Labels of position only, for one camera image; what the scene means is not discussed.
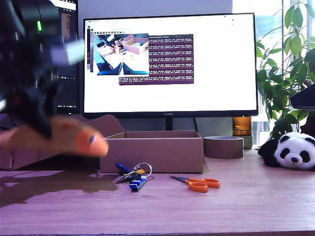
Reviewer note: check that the brown cardboard box with lid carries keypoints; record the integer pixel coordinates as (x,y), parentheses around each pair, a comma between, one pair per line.
(160,155)

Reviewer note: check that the white screen Huawei monitor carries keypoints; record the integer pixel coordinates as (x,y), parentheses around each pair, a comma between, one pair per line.
(221,73)

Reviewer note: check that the green leafy houseplant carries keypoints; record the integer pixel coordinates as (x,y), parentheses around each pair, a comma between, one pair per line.
(278,98)

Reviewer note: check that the orange fish plush toy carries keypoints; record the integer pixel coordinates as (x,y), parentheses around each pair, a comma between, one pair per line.
(81,140)

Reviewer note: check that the dark screen computer monitor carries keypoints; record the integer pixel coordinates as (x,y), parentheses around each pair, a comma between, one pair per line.
(71,86)

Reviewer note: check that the panda plush toy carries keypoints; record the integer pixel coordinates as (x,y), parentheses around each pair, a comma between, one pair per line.
(295,152)

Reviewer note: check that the brown packing tape roll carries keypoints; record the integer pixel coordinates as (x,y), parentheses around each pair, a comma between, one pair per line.
(221,149)

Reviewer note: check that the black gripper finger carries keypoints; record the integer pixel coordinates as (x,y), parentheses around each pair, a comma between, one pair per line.
(37,110)
(52,98)

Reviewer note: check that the amber glass lamp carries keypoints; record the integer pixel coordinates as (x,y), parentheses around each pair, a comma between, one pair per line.
(242,125)

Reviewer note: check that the key bunch with blue tags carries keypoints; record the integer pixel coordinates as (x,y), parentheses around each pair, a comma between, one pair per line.
(136,183)

